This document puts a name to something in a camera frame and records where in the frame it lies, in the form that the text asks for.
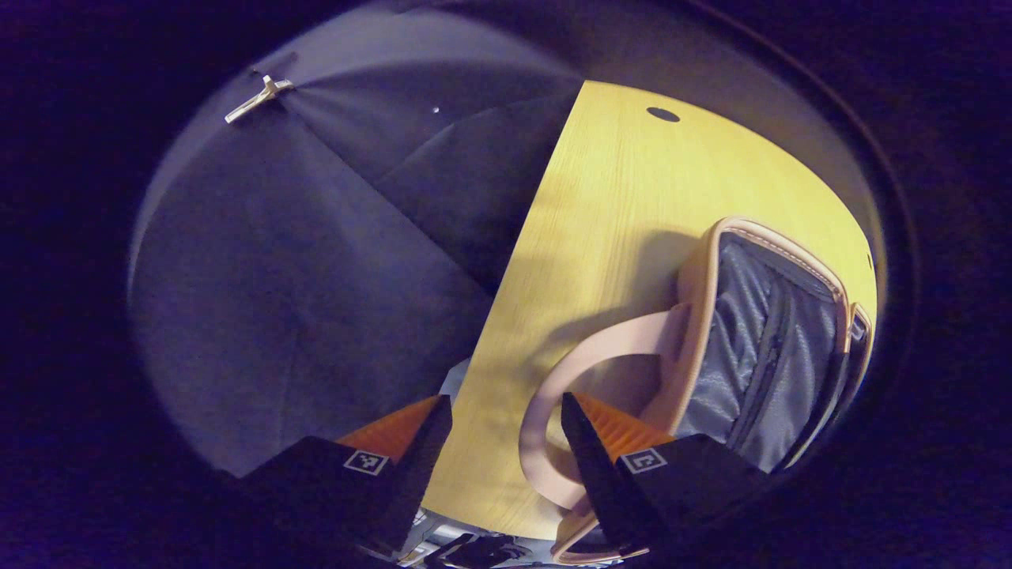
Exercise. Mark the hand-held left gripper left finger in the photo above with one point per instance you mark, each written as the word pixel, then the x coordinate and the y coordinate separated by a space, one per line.
pixel 415 474

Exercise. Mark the pink suitcase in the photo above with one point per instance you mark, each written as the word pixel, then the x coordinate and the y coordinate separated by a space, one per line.
pixel 759 356

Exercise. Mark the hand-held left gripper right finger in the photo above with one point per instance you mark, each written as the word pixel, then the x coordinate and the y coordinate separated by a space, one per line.
pixel 593 474

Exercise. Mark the white cloth clip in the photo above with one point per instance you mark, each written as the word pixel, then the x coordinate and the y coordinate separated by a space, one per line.
pixel 258 96

